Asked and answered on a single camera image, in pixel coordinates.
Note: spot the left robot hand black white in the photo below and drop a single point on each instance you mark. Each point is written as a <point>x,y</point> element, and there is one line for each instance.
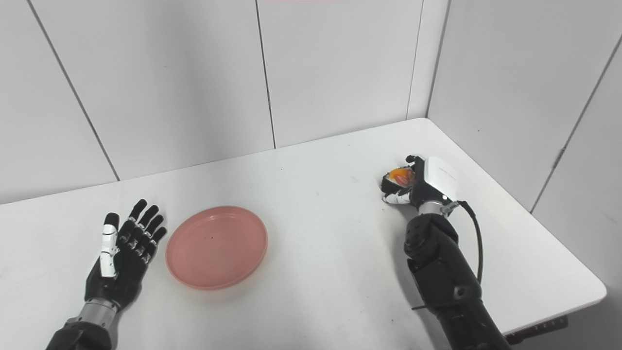
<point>124,257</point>

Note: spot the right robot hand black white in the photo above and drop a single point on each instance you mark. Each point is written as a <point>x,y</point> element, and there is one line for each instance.
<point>430,182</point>

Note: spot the chocolate cake slice with fruit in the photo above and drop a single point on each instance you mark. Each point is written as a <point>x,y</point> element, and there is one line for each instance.
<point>397,179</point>

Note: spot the pink round plate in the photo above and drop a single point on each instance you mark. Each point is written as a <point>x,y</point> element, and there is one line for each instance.
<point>216,247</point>

